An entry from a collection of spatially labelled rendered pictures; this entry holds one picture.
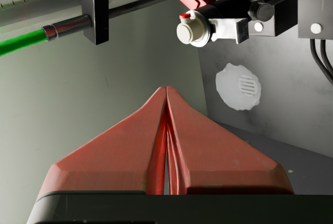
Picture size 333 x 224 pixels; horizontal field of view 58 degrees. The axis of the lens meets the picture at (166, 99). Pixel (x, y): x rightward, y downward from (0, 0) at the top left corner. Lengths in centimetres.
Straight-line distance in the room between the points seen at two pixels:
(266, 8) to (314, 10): 9
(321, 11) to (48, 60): 35
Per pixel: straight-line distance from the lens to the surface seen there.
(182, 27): 23
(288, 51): 54
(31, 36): 37
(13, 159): 49
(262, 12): 25
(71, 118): 50
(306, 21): 34
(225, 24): 22
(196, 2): 26
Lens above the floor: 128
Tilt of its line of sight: 34 degrees down
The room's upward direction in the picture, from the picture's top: 120 degrees counter-clockwise
